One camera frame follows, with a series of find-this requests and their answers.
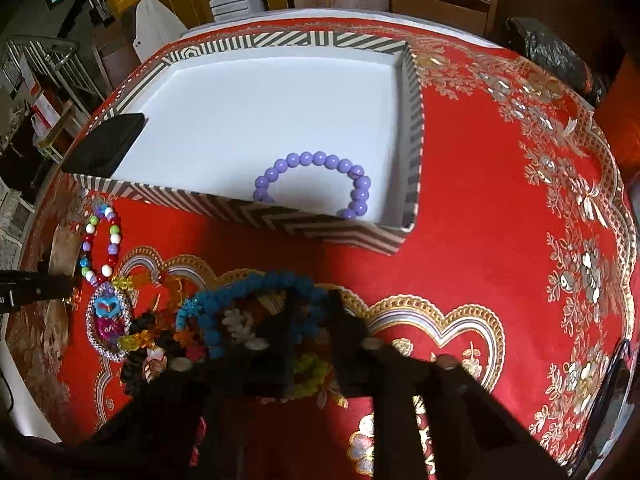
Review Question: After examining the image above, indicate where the purple bead bracelet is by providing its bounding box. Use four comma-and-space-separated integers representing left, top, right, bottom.
252, 149, 372, 220

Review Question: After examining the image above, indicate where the striped white tray box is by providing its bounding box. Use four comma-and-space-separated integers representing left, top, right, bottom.
71, 29, 424, 254

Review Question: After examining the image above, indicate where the heart rhinestone pendant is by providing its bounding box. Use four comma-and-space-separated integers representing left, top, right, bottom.
86, 282, 132, 363

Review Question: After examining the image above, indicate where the black plastic bag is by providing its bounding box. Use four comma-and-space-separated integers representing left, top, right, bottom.
506, 16, 606, 107

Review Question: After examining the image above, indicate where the black velvet pouch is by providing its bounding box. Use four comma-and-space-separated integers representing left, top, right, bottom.
61, 113, 146, 178

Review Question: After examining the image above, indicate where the white ironing board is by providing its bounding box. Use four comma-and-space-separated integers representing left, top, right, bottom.
132, 0, 188, 62

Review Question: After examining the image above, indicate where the metal stair railing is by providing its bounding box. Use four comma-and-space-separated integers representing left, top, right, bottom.
1, 35, 105, 106

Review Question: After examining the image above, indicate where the multicolour bead bracelet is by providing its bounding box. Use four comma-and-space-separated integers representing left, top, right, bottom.
78, 202, 123, 287

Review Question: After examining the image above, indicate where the red gold floral tablecloth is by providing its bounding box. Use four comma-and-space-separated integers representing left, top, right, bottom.
1, 12, 639, 479

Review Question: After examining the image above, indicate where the blue bead bracelet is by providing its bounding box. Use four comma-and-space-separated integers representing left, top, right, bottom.
174, 270, 329, 359

